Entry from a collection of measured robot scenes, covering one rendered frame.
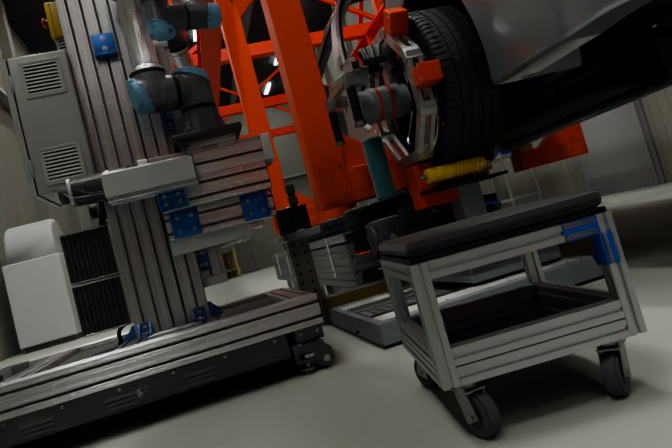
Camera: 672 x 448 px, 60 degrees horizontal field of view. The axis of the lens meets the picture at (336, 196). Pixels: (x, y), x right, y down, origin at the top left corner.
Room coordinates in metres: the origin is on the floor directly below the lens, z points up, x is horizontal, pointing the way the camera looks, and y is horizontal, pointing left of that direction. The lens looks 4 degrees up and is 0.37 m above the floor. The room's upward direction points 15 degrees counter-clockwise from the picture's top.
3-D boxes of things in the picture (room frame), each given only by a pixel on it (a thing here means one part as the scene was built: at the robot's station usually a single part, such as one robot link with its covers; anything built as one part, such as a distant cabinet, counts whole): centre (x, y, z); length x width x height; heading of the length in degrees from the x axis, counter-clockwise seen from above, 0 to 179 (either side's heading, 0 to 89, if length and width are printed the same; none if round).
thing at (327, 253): (4.00, 0.27, 0.28); 2.47 x 0.09 x 0.22; 13
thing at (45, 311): (7.79, 4.07, 0.82); 0.83 x 0.74 x 1.65; 14
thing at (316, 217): (4.73, 0.13, 0.69); 0.52 x 0.17 x 0.35; 103
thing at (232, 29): (4.65, 0.48, 1.75); 0.19 x 0.19 x 2.45; 13
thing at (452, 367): (1.16, -0.25, 0.17); 0.43 x 0.36 x 0.34; 4
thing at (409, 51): (2.33, -0.35, 0.85); 0.54 x 0.07 x 0.54; 13
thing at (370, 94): (2.32, -0.28, 0.85); 0.21 x 0.14 x 0.14; 103
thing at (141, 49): (1.85, 0.49, 1.19); 0.15 x 0.12 x 0.55; 118
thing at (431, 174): (2.24, -0.47, 0.51); 0.29 x 0.06 x 0.06; 103
